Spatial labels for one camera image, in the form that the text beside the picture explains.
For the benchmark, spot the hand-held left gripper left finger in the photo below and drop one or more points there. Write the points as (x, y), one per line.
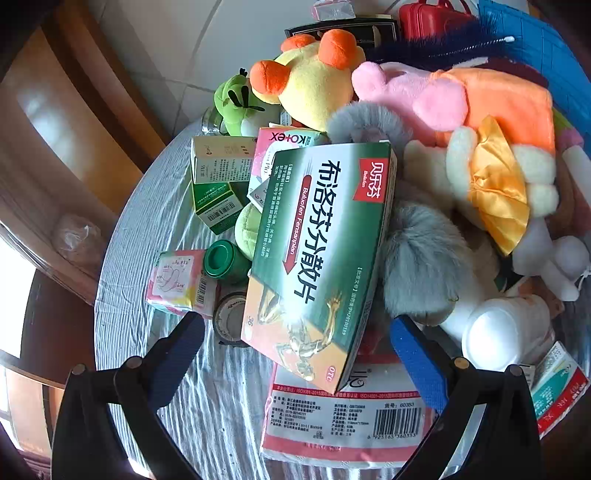
(178, 360)

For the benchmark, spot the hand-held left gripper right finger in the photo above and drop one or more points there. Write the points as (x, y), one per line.
(415, 364)

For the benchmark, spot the white plastic cylinder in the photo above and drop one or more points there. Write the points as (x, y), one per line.
(503, 332)

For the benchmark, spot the white box red green print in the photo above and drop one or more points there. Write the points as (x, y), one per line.
(561, 392)

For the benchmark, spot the large green medicine box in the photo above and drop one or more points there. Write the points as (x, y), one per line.
(318, 249)

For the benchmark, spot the blue plastic bin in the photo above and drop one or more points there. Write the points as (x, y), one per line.
(549, 50)

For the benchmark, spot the grey striped tablecloth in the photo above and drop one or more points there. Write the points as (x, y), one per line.
(217, 406)

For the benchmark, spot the black tape roll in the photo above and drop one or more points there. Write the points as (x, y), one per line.
(231, 321)

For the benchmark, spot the small pink pad box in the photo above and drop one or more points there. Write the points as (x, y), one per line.
(180, 281)

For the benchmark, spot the large pink tissue pack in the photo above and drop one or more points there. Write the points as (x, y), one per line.
(346, 424)

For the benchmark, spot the grey fluffy plush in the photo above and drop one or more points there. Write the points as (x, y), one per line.
(415, 258)

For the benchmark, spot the green bottle cap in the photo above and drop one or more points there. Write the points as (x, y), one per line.
(224, 261)

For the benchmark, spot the light green plush piece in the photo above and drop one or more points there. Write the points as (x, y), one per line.
(247, 235)

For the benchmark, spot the clear plastic bag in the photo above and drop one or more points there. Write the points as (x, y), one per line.
(78, 237)

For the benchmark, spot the white plush toy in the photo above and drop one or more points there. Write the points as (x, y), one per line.
(549, 258)

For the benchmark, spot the white teddy bear yellow dress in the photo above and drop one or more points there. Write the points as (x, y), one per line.
(498, 184)

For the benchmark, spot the white green medicine box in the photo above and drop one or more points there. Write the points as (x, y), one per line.
(221, 157)

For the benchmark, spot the pink sanitary pad pack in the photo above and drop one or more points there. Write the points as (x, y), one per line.
(277, 143)

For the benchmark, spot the glass jar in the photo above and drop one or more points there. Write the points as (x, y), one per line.
(212, 122)

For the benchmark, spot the pink plush pig orange dress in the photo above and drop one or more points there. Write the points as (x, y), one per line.
(461, 101)

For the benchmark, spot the wooden door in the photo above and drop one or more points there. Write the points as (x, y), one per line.
(69, 115)

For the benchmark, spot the green plush frog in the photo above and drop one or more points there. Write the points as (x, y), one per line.
(240, 99)

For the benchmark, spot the yellow plush duck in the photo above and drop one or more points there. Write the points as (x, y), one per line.
(309, 83)

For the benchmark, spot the dark blue fuzzy brush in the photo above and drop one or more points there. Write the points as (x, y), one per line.
(438, 44)

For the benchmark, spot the black gift box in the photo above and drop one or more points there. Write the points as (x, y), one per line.
(369, 30)

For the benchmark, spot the red toy suitcase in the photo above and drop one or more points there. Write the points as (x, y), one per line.
(434, 18)

